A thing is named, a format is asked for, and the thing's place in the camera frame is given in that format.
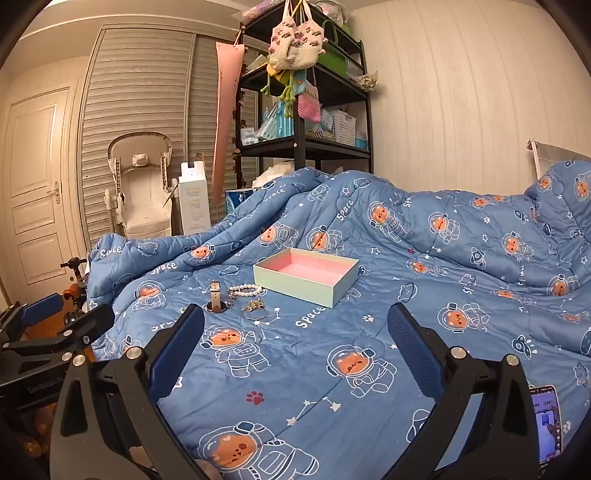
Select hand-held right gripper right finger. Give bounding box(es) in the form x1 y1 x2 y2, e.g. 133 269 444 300
387 303 541 480

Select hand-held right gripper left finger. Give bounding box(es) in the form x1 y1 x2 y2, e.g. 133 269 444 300
50 304 218 480

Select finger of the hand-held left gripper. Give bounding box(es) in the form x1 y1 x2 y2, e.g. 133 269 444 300
0 305 115 370
0 292 65 344

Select brown beige strap wristwatch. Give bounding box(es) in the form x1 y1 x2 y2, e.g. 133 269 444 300
205 281 229 313

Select white pearl bracelet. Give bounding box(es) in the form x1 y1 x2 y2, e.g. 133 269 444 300
227 284 267 300

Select pale green box pink inside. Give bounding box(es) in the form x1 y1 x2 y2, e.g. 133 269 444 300
253 247 360 308

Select orange black toy vehicle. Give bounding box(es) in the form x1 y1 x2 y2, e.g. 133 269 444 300
60 257 91 325

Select blue astronaut print blanket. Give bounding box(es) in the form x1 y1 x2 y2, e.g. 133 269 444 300
85 159 591 480

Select white panel door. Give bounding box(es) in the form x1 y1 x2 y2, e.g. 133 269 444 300
0 83 82 306

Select white baby high chair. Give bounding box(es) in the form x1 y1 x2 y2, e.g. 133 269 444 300
104 131 179 239

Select smartphone with lit screen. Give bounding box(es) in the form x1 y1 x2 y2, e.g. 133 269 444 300
526 384 565 467

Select tall white carton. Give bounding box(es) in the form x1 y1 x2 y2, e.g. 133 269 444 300
178 161 208 234

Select black metal shelf rack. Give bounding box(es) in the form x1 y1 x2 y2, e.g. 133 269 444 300
235 0 374 175

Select white plastic basket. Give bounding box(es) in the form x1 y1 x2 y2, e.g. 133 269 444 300
330 111 359 147

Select white louvered closet doors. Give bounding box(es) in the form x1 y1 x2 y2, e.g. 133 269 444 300
76 28 259 241

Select beige cloth rack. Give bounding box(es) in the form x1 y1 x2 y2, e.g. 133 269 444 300
526 137 591 179

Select teal boxes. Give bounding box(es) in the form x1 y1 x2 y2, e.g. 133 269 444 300
257 102 296 140

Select pink crochet pouch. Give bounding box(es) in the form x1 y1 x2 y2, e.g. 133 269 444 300
298 69 322 123

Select pink hanging cloth strip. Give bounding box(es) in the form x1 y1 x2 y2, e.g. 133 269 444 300
211 41 245 205

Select green crochet frog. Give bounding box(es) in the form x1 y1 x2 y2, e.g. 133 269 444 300
261 62 297 118

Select green tote bag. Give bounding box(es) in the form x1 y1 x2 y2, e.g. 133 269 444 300
321 18 354 77

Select cream crochet flower bag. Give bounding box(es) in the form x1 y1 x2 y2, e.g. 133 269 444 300
269 0 303 70
293 0 325 65

